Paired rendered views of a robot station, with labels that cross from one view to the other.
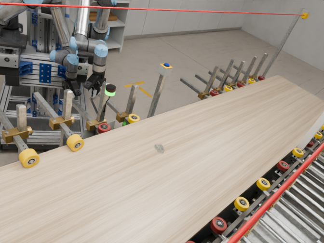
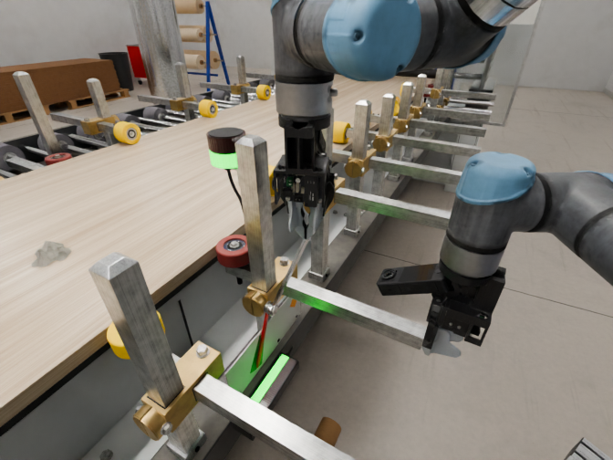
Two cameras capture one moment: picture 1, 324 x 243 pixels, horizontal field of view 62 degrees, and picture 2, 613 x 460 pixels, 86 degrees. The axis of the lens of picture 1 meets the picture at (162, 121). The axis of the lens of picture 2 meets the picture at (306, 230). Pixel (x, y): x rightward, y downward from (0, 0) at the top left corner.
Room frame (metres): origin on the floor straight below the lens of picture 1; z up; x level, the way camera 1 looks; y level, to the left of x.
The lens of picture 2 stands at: (1.91, 0.43, 1.32)
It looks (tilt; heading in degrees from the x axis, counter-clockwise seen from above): 33 degrees down; 174
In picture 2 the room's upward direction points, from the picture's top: straight up
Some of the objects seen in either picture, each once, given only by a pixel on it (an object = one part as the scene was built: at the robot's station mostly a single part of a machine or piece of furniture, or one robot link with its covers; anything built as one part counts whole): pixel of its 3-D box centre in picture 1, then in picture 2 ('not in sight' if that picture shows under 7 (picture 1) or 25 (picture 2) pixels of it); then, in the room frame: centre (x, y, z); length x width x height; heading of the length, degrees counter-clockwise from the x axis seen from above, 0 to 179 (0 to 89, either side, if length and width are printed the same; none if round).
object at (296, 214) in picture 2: (97, 93); (295, 220); (1.46, 0.46, 1.04); 0.06 x 0.03 x 0.09; 165
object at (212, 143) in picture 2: (111, 88); (226, 140); (1.39, 0.36, 1.16); 0.06 x 0.06 x 0.02
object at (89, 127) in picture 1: (96, 124); (270, 286); (1.40, 0.41, 0.85); 0.14 x 0.06 x 0.05; 145
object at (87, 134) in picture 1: (99, 130); (269, 339); (1.46, 0.40, 0.75); 0.26 x 0.01 x 0.10; 145
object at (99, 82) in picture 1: (97, 77); (303, 159); (1.47, 0.47, 1.15); 0.09 x 0.08 x 0.12; 165
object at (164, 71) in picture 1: (165, 70); not in sight; (1.84, 0.10, 1.18); 0.07 x 0.07 x 0.08; 55
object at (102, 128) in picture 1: (102, 132); (237, 263); (1.33, 0.34, 0.85); 0.08 x 0.08 x 0.11
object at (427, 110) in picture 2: not in sight; (446, 112); (0.43, 1.24, 0.95); 0.37 x 0.03 x 0.03; 55
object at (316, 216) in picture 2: (93, 91); (313, 221); (1.47, 0.49, 1.04); 0.06 x 0.03 x 0.09; 165
